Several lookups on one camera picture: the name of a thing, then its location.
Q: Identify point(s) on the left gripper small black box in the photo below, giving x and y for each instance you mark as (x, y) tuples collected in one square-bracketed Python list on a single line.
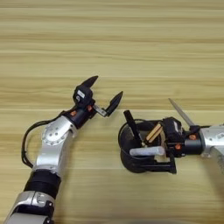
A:
[(83, 95)]

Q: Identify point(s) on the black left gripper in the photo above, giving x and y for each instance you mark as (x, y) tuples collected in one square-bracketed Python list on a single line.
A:
[(79, 116)]

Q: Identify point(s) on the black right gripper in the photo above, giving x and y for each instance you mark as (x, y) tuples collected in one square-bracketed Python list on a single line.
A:
[(189, 144)]

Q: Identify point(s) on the black mesh pen cup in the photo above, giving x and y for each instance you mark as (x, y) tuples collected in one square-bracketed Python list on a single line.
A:
[(128, 162)]

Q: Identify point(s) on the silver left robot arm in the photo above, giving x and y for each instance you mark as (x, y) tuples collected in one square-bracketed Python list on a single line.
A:
[(52, 151)]

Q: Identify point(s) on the gripper small black box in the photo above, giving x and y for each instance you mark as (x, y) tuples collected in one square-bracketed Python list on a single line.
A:
[(172, 129), (83, 95)]

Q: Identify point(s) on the right gripper small black box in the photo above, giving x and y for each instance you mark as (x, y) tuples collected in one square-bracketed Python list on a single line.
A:
[(172, 129)]

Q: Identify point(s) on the white marker pen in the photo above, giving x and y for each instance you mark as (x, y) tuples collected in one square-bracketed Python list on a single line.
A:
[(145, 151)]

